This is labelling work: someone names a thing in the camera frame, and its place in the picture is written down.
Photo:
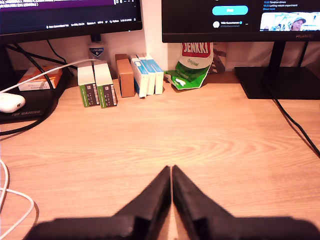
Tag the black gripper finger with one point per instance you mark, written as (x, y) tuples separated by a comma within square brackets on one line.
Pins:
[(155, 200), (190, 200)]

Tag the grey printed card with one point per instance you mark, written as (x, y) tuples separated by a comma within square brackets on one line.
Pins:
[(220, 57)]

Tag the green Jenkki gum bag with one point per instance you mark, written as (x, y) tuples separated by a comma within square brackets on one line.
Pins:
[(192, 65)]

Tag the monitor with purple code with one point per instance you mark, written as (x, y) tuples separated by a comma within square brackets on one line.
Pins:
[(70, 17)]

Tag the white and blue box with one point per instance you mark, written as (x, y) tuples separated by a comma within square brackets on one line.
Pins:
[(150, 77), (140, 80), (159, 80)]

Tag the brown cardboard box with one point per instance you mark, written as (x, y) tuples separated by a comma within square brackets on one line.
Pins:
[(126, 80)]

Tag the orange and white box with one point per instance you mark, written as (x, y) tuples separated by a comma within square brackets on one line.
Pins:
[(37, 80)]

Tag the bottle with blue shield label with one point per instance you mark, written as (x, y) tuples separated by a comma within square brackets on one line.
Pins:
[(96, 51)]

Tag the white oval case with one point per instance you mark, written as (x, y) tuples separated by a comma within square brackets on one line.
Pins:
[(11, 102)]

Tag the black Huawei monitor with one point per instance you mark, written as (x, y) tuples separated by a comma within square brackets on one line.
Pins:
[(225, 27)]

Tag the green and white box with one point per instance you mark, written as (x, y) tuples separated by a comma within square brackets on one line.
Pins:
[(86, 75), (105, 77)]

